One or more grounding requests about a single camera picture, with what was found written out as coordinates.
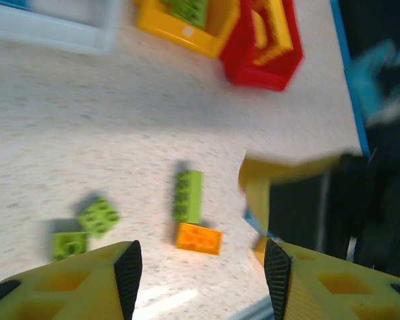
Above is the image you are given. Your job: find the white plastic bin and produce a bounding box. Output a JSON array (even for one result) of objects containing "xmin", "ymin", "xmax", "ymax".
[{"xmin": 0, "ymin": 0, "xmax": 121, "ymax": 56}]

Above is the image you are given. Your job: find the blue lego brick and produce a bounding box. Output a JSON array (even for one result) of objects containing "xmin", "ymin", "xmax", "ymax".
[{"xmin": 242, "ymin": 206, "xmax": 271, "ymax": 236}]

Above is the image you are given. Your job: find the red plastic bin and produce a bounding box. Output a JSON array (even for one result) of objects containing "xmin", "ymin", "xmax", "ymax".
[{"xmin": 219, "ymin": 0, "xmax": 305, "ymax": 93}]

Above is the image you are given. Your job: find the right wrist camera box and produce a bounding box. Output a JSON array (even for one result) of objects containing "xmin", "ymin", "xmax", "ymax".
[{"xmin": 348, "ymin": 38, "xmax": 400, "ymax": 126}]

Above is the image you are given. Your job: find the yellow plastic bin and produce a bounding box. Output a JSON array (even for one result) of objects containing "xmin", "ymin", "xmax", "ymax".
[{"xmin": 135, "ymin": 0, "xmax": 241, "ymax": 60}]

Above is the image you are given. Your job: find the orange lego brick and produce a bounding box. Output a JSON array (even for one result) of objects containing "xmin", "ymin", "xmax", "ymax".
[{"xmin": 175, "ymin": 222, "xmax": 223, "ymax": 257}]

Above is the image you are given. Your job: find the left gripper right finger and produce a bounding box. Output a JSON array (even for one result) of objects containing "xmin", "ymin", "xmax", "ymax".
[{"xmin": 263, "ymin": 238, "xmax": 400, "ymax": 320}]

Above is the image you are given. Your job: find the yellow lego window frame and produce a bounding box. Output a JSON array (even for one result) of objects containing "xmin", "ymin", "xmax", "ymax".
[{"xmin": 251, "ymin": 0, "xmax": 294, "ymax": 67}]

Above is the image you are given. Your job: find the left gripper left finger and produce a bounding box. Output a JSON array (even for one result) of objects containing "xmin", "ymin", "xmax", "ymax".
[{"xmin": 0, "ymin": 239, "xmax": 143, "ymax": 320}]

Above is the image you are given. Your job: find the long green lego brick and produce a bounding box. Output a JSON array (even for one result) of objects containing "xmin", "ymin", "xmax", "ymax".
[{"xmin": 172, "ymin": 169, "xmax": 203, "ymax": 225}]

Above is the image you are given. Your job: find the small green lego brick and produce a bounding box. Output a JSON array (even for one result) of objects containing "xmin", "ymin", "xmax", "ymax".
[
  {"xmin": 51, "ymin": 231, "xmax": 89, "ymax": 261},
  {"xmin": 77, "ymin": 196, "xmax": 123, "ymax": 239}
]

